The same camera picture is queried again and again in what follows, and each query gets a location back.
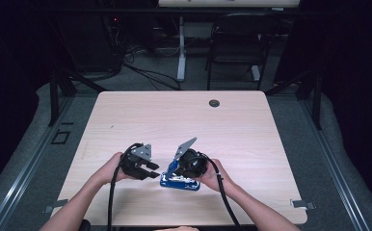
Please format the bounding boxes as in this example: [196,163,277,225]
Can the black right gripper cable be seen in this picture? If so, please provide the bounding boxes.
[192,151,244,231]

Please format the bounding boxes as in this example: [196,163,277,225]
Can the person's right hand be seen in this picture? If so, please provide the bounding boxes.
[197,158,232,193]

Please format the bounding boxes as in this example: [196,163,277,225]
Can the black folding chair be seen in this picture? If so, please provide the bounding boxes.
[205,13,281,91]

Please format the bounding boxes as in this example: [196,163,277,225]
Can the grey tape strip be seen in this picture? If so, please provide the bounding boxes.
[290,198,316,211]
[41,198,69,215]

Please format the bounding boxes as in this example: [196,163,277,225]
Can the black metal stand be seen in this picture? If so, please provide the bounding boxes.
[264,68,323,131]
[47,68,107,127]

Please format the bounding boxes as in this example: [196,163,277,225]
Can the blue stapler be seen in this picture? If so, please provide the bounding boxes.
[159,159,201,193]

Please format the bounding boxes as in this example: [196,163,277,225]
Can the metal floor rail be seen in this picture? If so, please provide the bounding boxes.
[0,95,76,231]
[299,95,372,231]

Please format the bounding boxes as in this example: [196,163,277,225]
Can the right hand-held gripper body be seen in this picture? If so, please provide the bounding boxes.
[173,137,209,179]

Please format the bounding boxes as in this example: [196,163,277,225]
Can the white desk top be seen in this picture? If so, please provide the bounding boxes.
[158,0,301,9]

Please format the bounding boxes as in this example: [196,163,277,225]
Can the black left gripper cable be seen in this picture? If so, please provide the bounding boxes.
[107,142,144,231]

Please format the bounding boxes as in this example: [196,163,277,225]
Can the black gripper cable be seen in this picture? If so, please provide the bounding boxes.
[107,142,144,231]
[192,151,244,231]

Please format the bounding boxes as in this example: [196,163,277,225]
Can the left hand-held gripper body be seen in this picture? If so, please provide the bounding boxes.
[120,143,152,180]

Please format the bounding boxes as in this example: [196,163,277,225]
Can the dark equipment cabinet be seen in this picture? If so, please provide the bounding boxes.
[74,13,120,73]

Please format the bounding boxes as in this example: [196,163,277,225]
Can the white desk leg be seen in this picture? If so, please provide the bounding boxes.
[251,64,261,82]
[176,16,188,83]

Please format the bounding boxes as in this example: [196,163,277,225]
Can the black floor cables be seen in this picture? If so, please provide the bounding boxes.
[122,44,182,91]

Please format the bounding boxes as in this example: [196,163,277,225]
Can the person's left hand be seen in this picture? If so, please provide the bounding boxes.
[101,152,134,185]

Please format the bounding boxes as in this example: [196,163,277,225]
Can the person's bare leg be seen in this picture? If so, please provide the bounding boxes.
[154,225,200,231]

